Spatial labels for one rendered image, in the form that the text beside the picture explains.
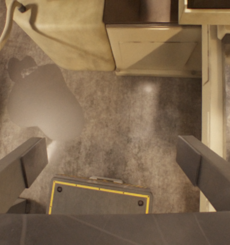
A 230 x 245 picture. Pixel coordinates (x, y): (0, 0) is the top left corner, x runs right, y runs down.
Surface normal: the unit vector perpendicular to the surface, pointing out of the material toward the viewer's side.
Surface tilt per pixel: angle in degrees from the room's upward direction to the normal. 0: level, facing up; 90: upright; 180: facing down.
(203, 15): 90
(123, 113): 0
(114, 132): 0
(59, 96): 0
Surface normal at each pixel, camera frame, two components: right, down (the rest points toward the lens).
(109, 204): -0.13, -0.15
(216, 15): -0.08, 0.99
